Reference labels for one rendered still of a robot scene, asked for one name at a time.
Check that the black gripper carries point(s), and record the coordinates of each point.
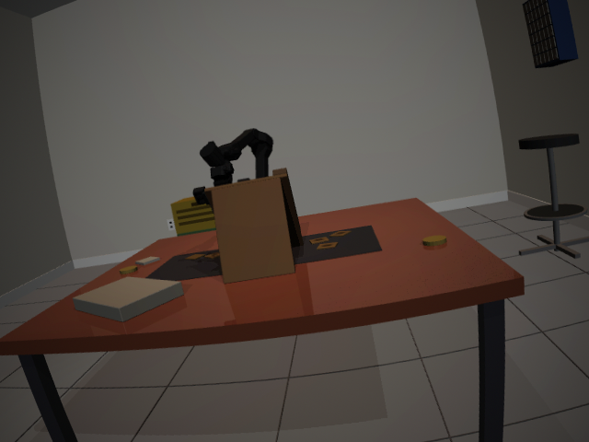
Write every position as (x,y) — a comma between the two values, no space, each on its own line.
(200,196)

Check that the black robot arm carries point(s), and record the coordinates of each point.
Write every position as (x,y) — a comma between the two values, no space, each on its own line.
(219,157)

